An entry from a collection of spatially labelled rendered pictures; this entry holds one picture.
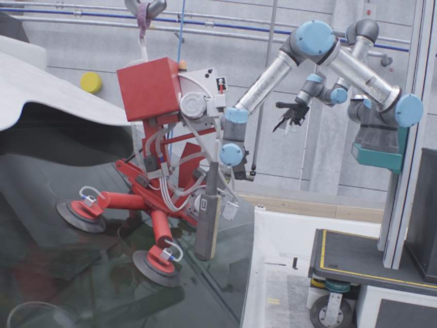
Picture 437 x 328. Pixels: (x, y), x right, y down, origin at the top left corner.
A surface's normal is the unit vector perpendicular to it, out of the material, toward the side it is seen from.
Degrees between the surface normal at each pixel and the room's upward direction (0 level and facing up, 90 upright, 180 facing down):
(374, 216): 90
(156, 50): 90
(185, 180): 90
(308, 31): 87
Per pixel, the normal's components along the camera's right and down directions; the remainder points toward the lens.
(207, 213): -0.65, 0.02
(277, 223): -0.10, 0.12
